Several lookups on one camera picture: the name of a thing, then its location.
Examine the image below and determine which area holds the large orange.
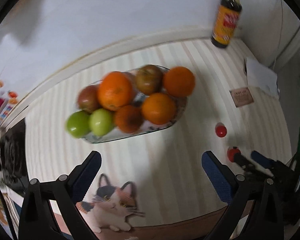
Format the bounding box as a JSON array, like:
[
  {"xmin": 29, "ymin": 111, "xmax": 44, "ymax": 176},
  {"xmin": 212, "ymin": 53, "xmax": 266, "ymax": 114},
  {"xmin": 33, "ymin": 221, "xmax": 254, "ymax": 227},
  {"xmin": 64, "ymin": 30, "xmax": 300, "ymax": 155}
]
[{"xmin": 97, "ymin": 71, "xmax": 133, "ymax": 111}]

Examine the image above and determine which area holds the white folded paper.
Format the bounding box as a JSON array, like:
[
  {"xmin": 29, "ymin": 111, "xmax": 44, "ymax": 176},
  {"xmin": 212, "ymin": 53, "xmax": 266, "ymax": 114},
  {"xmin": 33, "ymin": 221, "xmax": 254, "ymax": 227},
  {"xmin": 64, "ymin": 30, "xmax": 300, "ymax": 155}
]
[{"xmin": 244, "ymin": 57, "xmax": 280, "ymax": 97}]

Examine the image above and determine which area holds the reddish brown apple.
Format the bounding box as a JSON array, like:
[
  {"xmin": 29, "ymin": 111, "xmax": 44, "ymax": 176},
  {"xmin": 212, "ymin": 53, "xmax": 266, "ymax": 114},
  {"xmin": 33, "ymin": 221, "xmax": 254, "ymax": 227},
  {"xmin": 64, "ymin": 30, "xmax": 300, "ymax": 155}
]
[{"xmin": 77, "ymin": 85, "xmax": 100, "ymax": 113}]

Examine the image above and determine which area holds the small orange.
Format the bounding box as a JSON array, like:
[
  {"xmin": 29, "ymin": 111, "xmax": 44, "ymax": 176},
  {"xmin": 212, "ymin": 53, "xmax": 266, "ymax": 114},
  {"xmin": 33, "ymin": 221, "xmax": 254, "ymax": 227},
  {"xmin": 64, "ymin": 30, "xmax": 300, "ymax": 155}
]
[
  {"xmin": 141, "ymin": 93, "xmax": 177, "ymax": 125},
  {"xmin": 162, "ymin": 66, "xmax": 196, "ymax": 98}
]

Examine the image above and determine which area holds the dark sauce bottle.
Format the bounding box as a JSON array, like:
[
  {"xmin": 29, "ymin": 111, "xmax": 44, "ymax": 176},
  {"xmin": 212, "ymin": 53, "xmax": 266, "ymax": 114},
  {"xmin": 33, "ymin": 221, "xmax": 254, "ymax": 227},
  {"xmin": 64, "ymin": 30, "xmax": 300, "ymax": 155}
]
[{"xmin": 211, "ymin": 0, "xmax": 243, "ymax": 49}]

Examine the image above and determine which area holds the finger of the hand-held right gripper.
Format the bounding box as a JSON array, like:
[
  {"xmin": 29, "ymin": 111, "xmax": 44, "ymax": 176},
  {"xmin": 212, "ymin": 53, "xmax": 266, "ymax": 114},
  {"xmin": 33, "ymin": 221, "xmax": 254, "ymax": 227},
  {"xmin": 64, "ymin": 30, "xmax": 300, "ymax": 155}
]
[
  {"xmin": 251, "ymin": 151, "xmax": 278, "ymax": 177},
  {"xmin": 234, "ymin": 152, "xmax": 257, "ymax": 172}
]

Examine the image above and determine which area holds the olive brown apple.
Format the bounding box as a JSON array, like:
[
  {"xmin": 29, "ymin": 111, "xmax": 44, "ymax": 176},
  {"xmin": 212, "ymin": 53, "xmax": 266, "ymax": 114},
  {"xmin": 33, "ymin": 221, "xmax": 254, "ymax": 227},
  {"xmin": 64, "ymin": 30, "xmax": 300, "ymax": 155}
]
[{"xmin": 135, "ymin": 64, "xmax": 163, "ymax": 95}]

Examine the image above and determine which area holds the dark brown-spotted orange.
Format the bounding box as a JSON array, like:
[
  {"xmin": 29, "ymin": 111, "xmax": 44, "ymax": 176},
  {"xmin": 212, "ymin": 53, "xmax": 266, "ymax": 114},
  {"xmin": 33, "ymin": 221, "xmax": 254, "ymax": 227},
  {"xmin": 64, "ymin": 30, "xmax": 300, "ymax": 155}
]
[{"xmin": 114, "ymin": 105, "xmax": 143, "ymax": 133}]

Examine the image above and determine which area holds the green apple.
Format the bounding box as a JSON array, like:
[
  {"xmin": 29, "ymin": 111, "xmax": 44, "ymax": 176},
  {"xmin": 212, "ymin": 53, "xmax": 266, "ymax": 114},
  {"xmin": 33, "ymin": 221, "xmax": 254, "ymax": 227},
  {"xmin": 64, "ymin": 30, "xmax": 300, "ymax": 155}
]
[
  {"xmin": 66, "ymin": 110, "xmax": 91, "ymax": 138},
  {"xmin": 88, "ymin": 108, "xmax": 115, "ymax": 136}
]

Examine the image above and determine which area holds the black gas stove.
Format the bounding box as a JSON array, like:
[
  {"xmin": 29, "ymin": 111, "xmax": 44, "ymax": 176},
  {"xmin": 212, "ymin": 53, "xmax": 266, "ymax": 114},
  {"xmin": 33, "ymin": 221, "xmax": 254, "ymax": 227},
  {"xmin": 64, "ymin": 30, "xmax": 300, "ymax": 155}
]
[{"xmin": 0, "ymin": 119, "xmax": 29, "ymax": 198}]

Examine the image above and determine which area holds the colourful wall sticker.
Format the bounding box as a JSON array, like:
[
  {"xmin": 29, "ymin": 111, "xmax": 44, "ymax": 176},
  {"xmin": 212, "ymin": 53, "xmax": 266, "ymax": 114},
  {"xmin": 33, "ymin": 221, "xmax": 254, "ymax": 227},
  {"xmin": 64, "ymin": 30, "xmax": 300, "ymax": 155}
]
[{"xmin": 0, "ymin": 79, "xmax": 18, "ymax": 128}]

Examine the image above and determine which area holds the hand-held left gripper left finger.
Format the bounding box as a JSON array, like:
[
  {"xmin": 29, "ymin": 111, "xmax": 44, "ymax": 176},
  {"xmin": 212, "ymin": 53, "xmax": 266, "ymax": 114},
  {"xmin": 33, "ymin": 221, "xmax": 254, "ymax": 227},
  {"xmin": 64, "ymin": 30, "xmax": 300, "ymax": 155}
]
[{"xmin": 19, "ymin": 151, "xmax": 102, "ymax": 240}]

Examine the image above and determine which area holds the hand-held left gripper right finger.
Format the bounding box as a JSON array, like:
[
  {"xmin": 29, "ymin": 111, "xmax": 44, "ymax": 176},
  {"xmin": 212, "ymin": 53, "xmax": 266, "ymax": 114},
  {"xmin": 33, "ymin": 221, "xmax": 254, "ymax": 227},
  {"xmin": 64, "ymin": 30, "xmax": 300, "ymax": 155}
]
[{"xmin": 201, "ymin": 151, "xmax": 283, "ymax": 240}]

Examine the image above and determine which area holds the floral oval plate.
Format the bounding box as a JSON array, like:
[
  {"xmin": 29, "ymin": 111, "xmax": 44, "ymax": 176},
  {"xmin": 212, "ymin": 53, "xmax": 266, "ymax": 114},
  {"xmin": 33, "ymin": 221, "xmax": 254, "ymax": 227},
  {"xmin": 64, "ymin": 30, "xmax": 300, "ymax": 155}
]
[{"xmin": 79, "ymin": 65, "xmax": 188, "ymax": 144}]

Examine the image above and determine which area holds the brown square card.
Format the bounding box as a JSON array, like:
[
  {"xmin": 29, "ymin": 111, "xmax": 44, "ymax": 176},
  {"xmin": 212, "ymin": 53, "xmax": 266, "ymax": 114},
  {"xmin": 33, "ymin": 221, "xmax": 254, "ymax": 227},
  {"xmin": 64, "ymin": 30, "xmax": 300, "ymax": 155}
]
[{"xmin": 229, "ymin": 87, "xmax": 254, "ymax": 108}]

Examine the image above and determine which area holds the striped cat-print tablecloth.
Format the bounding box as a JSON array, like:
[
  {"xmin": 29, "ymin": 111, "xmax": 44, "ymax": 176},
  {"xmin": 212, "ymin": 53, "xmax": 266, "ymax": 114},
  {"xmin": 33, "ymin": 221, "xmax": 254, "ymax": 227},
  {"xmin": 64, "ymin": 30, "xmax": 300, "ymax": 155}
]
[{"xmin": 22, "ymin": 39, "xmax": 294, "ymax": 240}]

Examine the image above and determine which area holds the red cherry tomato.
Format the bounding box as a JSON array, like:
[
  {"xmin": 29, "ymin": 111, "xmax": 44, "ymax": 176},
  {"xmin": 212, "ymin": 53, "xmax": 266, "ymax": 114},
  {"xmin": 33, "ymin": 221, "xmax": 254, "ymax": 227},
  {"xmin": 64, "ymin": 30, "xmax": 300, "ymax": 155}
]
[
  {"xmin": 215, "ymin": 122, "xmax": 227, "ymax": 138},
  {"xmin": 227, "ymin": 146, "xmax": 241, "ymax": 162}
]

